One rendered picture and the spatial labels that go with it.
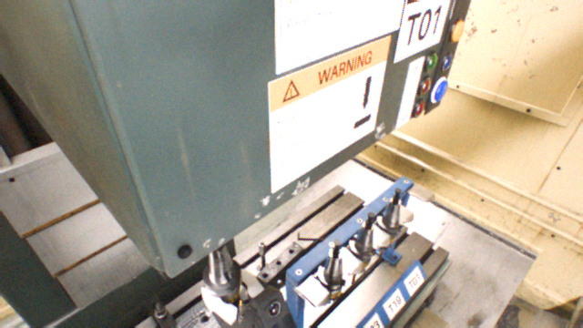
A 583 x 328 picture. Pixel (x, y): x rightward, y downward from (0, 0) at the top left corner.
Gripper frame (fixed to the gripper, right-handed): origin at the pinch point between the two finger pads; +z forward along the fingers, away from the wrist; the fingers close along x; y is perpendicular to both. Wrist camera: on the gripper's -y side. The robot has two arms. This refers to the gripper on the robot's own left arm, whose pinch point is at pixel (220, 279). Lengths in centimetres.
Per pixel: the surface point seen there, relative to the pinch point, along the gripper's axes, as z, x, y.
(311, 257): -2.3, 21.6, 11.5
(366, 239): -9.2, 31.5, 7.5
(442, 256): -17, 73, 44
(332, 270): -8.9, 20.2, 8.2
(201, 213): -15.5, -8.2, -33.5
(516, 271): -38, 93, 52
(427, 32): -15.6, 21.9, -40.6
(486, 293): -34, 81, 57
